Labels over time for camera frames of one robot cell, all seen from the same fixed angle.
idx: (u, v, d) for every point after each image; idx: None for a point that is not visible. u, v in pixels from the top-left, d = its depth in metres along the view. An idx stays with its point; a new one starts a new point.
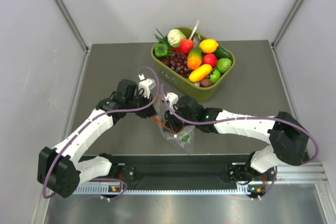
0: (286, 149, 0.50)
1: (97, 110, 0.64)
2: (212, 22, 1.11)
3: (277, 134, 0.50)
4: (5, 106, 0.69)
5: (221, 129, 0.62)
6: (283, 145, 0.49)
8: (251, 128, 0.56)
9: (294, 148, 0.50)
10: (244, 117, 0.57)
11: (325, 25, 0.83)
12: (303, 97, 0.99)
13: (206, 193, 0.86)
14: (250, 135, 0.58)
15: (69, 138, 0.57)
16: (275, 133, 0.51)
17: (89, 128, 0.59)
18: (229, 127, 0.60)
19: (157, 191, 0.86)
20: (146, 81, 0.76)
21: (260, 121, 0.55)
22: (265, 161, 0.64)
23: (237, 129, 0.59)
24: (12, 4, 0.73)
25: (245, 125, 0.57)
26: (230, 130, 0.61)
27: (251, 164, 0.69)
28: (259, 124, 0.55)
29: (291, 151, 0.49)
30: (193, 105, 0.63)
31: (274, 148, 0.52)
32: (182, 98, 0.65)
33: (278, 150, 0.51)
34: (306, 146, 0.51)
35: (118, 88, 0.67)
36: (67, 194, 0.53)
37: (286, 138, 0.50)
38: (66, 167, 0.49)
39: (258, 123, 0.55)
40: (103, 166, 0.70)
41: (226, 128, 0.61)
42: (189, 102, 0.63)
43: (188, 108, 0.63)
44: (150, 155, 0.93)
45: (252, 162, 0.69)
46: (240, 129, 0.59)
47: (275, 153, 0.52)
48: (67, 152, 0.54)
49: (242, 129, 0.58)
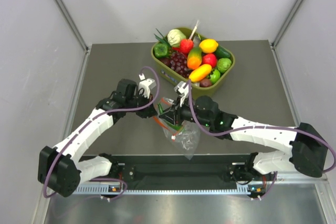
0: (308, 162, 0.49)
1: (97, 110, 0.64)
2: (212, 22, 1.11)
3: (301, 147, 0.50)
4: (6, 106, 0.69)
5: (237, 136, 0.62)
6: (306, 158, 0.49)
8: (272, 139, 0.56)
9: (315, 161, 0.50)
10: (263, 127, 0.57)
11: (325, 25, 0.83)
12: (302, 97, 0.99)
13: (207, 193, 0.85)
14: (269, 144, 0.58)
15: (69, 138, 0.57)
16: (298, 146, 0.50)
17: (90, 127, 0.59)
18: (245, 136, 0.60)
19: (157, 191, 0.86)
20: (146, 81, 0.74)
21: (280, 131, 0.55)
22: (271, 165, 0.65)
23: (254, 137, 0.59)
24: (12, 5, 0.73)
25: (265, 135, 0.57)
26: (246, 138, 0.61)
27: (254, 166, 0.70)
28: (280, 135, 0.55)
29: (313, 164, 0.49)
30: (214, 111, 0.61)
31: (294, 160, 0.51)
32: (203, 100, 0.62)
33: (298, 161, 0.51)
34: (325, 158, 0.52)
35: (118, 87, 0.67)
36: (67, 193, 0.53)
37: (309, 151, 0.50)
38: (67, 166, 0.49)
39: (279, 134, 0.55)
40: (103, 166, 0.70)
41: (242, 136, 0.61)
42: (211, 106, 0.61)
43: (207, 112, 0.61)
44: (150, 155, 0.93)
45: (255, 163, 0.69)
46: (258, 138, 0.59)
47: (294, 164, 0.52)
48: (68, 152, 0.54)
49: (260, 138, 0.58)
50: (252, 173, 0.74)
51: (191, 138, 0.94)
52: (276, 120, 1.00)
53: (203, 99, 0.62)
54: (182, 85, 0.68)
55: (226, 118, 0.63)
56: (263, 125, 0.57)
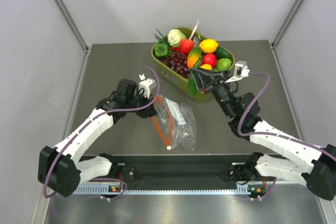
0: (324, 185, 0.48)
1: (97, 110, 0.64)
2: (212, 23, 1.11)
3: (322, 168, 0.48)
4: (6, 106, 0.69)
5: (255, 139, 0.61)
6: (325, 181, 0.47)
8: (293, 152, 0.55)
9: (332, 185, 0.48)
10: (287, 138, 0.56)
11: (325, 25, 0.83)
12: (303, 97, 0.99)
13: (207, 193, 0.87)
14: (287, 156, 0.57)
15: (69, 138, 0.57)
16: (319, 166, 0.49)
17: (90, 127, 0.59)
18: (266, 141, 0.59)
19: (157, 191, 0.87)
20: (147, 81, 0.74)
21: (304, 147, 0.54)
22: (277, 172, 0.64)
23: (274, 146, 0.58)
24: (12, 5, 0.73)
25: (286, 146, 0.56)
26: (265, 144, 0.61)
27: (256, 167, 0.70)
28: (303, 151, 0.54)
29: (328, 188, 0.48)
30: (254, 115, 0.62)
31: (311, 177, 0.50)
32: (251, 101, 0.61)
33: (314, 180, 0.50)
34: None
35: (118, 87, 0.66)
36: (67, 193, 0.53)
37: (329, 175, 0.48)
38: (67, 166, 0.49)
39: (302, 149, 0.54)
40: (103, 166, 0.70)
41: (262, 140, 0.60)
42: (255, 110, 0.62)
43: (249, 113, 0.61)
44: (149, 155, 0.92)
45: (258, 165, 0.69)
46: (277, 148, 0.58)
47: (307, 181, 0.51)
48: (68, 152, 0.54)
49: (281, 148, 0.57)
50: (249, 172, 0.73)
51: (189, 139, 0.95)
52: (276, 120, 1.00)
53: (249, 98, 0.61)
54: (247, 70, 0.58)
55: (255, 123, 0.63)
56: (287, 136, 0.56)
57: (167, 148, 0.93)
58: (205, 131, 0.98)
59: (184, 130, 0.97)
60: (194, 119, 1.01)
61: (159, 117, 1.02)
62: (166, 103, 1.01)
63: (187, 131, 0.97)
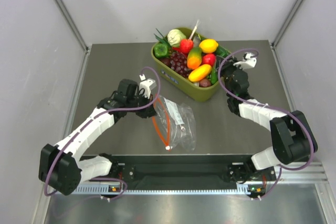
0: (279, 137, 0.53)
1: (97, 109, 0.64)
2: (212, 23, 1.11)
3: (281, 121, 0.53)
4: (6, 106, 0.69)
5: (243, 111, 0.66)
6: (279, 132, 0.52)
8: (263, 114, 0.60)
9: (289, 142, 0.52)
10: (263, 105, 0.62)
11: (325, 25, 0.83)
12: (302, 97, 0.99)
13: (207, 193, 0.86)
14: (262, 122, 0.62)
15: (71, 136, 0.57)
16: (279, 120, 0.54)
17: (91, 126, 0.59)
18: (248, 110, 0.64)
19: (157, 191, 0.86)
20: (147, 81, 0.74)
21: (274, 111, 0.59)
22: (263, 157, 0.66)
23: (253, 114, 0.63)
24: (12, 4, 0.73)
25: (260, 110, 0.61)
26: (249, 115, 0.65)
27: (252, 157, 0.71)
28: (272, 113, 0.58)
29: (283, 144, 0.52)
30: (242, 87, 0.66)
31: (272, 132, 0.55)
32: (240, 75, 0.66)
33: (275, 139, 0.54)
34: (304, 154, 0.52)
35: (119, 87, 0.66)
36: (69, 191, 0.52)
37: (286, 130, 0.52)
38: (69, 163, 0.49)
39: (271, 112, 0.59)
40: (103, 166, 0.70)
41: (246, 111, 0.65)
42: (242, 83, 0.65)
43: (236, 84, 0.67)
44: (149, 156, 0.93)
45: (253, 155, 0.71)
46: (255, 115, 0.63)
47: (273, 142, 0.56)
48: (70, 150, 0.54)
49: (257, 114, 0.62)
50: (249, 168, 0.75)
51: (187, 139, 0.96)
52: None
53: (242, 73, 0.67)
54: (251, 53, 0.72)
55: (248, 98, 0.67)
56: (263, 104, 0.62)
57: (166, 148, 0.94)
58: (203, 131, 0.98)
59: (184, 129, 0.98)
60: (193, 119, 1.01)
61: (159, 118, 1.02)
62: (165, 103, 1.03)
63: (185, 131, 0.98)
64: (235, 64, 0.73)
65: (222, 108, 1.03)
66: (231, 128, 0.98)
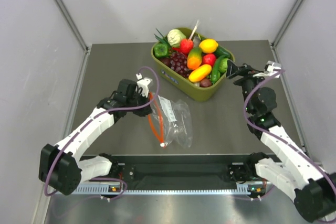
0: (311, 205, 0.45)
1: (97, 109, 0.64)
2: (212, 23, 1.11)
3: (316, 188, 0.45)
4: (6, 106, 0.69)
5: (265, 140, 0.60)
6: (312, 200, 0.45)
8: (294, 163, 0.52)
9: (317, 210, 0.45)
10: (295, 150, 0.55)
11: (324, 25, 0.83)
12: (302, 97, 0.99)
13: (207, 193, 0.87)
14: (289, 166, 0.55)
15: (71, 136, 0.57)
16: (314, 185, 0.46)
17: (91, 126, 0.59)
18: (275, 146, 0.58)
19: (157, 191, 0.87)
20: (143, 80, 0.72)
21: (307, 164, 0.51)
22: (273, 177, 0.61)
23: (280, 152, 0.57)
24: (12, 5, 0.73)
25: (291, 157, 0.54)
26: (273, 149, 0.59)
27: (256, 165, 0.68)
28: (306, 168, 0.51)
29: (312, 210, 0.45)
30: (268, 110, 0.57)
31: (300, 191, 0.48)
32: (268, 95, 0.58)
33: (302, 197, 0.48)
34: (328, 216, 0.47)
35: (119, 87, 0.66)
36: (69, 191, 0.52)
37: (321, 199, 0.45)
38: (69, 163, 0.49)
39: (305, 166, 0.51)
40: (103, 166, 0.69)
41: (271, 144, 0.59)
42: (270, 105, 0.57)
43: (262, 105, 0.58)
44: (151, 155, 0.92)
45: (259, 165, 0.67)
46: (282, 156, 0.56)
47: (296, 195, 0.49)
48: (70, 150, 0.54)
49: (285, 156, 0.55)
50: (249, 169, 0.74)
51: (181, 136, 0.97)
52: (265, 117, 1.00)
53: (270, 92, 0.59)
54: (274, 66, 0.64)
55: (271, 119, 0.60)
56: (296, 149, 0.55)
57: (160, 146, 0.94)
58: (203, 131, 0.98)
59: (176, 127, 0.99)
60: (188, 115, 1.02)
61: (154, 116, 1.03)
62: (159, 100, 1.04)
63: (177, 128, 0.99)
64: (255, 75, 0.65)
65: (222, 109, 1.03)
66: (231, 128, 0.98)
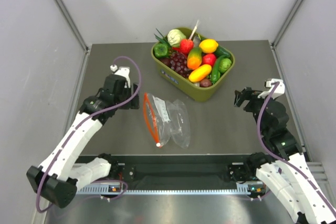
0: None
1: (81, 115, 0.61)
2: (213, 23, 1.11)
3: None
4: (5, 106, 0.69)
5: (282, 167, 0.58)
6: None
8: (309, 201, 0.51)
9: None
10: (315, 188, 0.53)
11: (324, 25, 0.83)
12: (302, 98, 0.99)
13: (207, 193, 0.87)
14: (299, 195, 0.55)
15: (54, 153, 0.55)
16: None
17: (74, 138, 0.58)
18: (292, 176, 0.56)
19: (158, 191, 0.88)
20: (122, 71, 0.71)
21: (323, 204, 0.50)
22: (274, 187, 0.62)
23: (294, 182, 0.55)
24: (12, 5, 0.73)
25: (307, 193, 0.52)
26: (288, 176, 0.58)
27: (257, 170, 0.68)
28: (320, 208, 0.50)
29: None
30: (280, 121, 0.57)
31: None
32: (276, 107, 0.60)
33: None
34: None
35: (106, 84, 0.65)
36: (65, 204, 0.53)
37: None
38: (54, 186, 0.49)
39: (320, 206, 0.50)
40: (102, 169, 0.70)
41: (286, 172, 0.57)
42: (281, 116, 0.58)
43: (273, 118, 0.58)
44: (153, 156, 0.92)
45: (260, 169, 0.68)
46: (295, 186, 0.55)
47: None
48: (54, 171, 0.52)
49: (300, 189, 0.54)
50: (249, 169, 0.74)
51: (177, 135, 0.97)
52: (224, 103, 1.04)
53: (279, 107, 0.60)
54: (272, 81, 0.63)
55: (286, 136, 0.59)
56: (316, 187, 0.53)
57: (156, 146, 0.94)
58: (203, 131, 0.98)
59: (171, 127, 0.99)
60: (185, 114, 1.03)
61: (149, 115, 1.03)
62: (153, 101, 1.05)
63: (172, 127, 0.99)
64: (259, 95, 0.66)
65: (221, 109, 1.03)
66: (231, 129, 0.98)
